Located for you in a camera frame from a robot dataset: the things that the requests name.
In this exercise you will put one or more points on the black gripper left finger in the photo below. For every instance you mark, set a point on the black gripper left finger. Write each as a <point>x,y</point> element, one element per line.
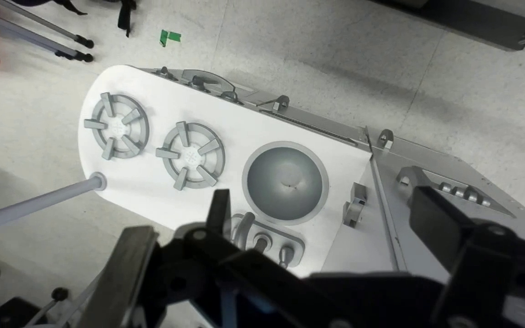
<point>123,273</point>

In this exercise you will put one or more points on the grey toy stove burner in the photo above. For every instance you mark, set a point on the grey toy stove burner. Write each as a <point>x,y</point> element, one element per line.
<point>211,147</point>
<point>136,114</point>

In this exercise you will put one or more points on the dark furniture base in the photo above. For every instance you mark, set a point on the dark furniture base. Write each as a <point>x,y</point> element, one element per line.
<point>475,20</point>

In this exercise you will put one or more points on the white toy kitchen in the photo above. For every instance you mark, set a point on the white toy kitchen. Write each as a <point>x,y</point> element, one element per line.
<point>154,189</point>

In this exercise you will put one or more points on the grey toy cabinet door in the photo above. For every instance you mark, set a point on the grey toy cabinet door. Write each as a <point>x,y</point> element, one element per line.
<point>384,200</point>

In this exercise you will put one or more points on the grey leg with black foot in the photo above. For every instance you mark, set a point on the grey leg with black foot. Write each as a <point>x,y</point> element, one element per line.
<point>45,20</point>
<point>32,36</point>

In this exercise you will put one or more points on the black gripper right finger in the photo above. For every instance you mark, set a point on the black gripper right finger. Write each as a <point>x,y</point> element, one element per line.
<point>439,218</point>

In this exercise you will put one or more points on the green plastic piece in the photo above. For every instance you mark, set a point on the green plastic piece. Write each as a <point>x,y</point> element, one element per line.
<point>171,36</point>

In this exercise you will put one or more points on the grey plastic pole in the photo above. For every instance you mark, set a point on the grey plastic pole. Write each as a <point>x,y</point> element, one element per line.
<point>32,202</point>

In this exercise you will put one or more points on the grey toy faucet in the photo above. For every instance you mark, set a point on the grey toy faucet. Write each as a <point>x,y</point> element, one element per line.
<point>264,238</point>

